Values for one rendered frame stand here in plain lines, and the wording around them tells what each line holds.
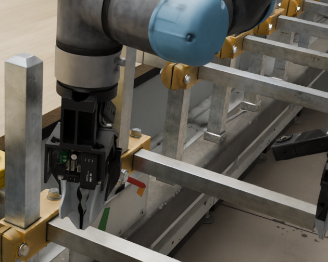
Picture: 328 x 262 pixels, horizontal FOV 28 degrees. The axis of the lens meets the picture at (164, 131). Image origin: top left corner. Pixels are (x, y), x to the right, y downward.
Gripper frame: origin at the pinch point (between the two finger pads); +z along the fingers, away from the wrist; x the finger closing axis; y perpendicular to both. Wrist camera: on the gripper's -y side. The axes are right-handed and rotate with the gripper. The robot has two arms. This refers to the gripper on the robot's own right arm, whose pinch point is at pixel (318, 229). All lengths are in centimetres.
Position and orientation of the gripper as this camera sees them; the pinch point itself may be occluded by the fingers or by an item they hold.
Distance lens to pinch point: 108.2
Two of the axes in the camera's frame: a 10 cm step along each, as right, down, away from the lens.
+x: 4.6, -3.3, 8.2
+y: 8.8, 2.8, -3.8
